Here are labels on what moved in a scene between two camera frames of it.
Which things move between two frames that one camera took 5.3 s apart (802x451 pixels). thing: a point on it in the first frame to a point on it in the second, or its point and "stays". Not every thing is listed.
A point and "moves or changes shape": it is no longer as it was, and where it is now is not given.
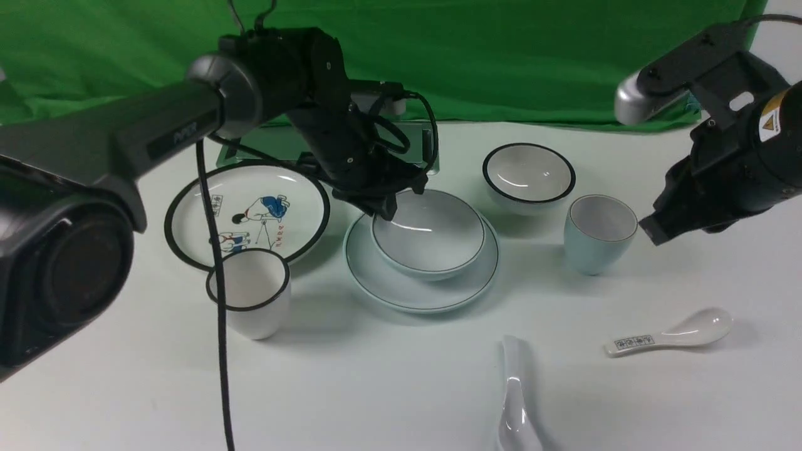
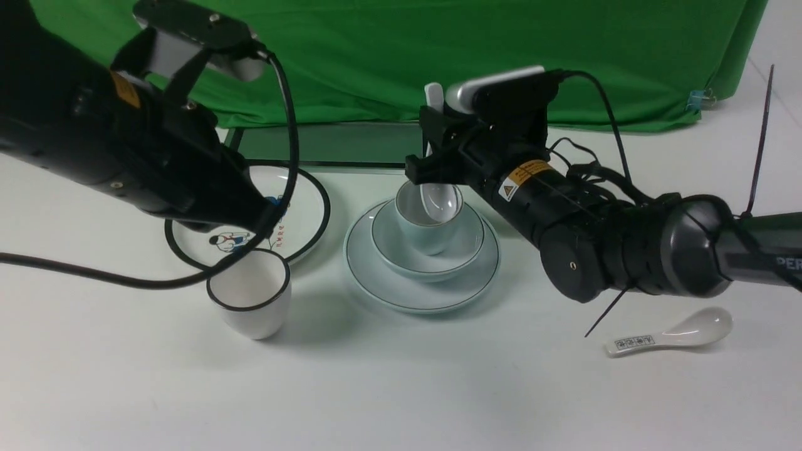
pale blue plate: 440,295 stays
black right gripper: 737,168 to 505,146
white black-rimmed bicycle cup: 257,285 stays
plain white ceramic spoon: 519,430 to 442,200
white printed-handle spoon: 702,327 stays
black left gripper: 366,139 to 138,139
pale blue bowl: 434,236 stays
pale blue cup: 599,230 moves or changes shape
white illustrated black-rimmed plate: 264,205 stays
